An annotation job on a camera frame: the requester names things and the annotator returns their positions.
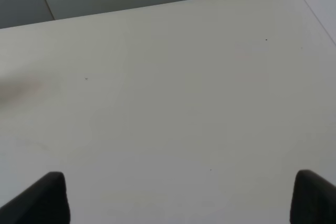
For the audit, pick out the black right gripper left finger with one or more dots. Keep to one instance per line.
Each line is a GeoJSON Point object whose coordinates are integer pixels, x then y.
{"type": "Point", "coordinates": [45, 201]}

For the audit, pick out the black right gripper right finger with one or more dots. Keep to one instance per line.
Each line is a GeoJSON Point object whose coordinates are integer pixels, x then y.
{"type": "Point", "coordinates": [313, 199]}

